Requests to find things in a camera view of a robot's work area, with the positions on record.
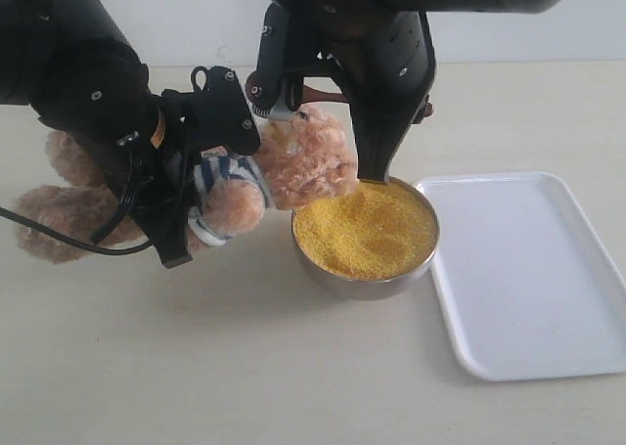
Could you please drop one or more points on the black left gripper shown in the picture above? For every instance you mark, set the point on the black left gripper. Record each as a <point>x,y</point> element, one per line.
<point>119,157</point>

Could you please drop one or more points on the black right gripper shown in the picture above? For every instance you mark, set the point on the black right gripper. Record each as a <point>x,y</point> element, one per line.
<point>383,64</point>

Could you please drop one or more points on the dark brown wooden spoon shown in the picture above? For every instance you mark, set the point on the dark brown wooden spoon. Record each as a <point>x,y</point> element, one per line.
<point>323,94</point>

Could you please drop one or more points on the tan teddy bear striped sweater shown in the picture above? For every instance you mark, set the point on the tan teddy bear striped sweater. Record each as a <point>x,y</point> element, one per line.
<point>299,161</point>

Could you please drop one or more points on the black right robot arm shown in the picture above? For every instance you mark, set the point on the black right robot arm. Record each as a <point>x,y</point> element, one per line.
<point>305,57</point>

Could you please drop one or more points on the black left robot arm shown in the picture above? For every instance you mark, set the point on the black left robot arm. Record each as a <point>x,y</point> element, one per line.
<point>34,32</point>

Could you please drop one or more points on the steel bowl of yellow millet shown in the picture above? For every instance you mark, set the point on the steel bowl of yellow millet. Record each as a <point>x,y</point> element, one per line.
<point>370,245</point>

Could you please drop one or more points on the white rectangular plastic tray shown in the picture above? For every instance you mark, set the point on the white rectangular plastic tray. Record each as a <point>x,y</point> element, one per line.
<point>526,288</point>

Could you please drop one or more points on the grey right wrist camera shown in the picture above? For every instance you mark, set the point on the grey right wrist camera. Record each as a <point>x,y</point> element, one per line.
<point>289,99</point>

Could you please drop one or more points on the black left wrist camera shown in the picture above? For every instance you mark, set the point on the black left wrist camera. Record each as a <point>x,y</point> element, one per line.
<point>215,113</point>

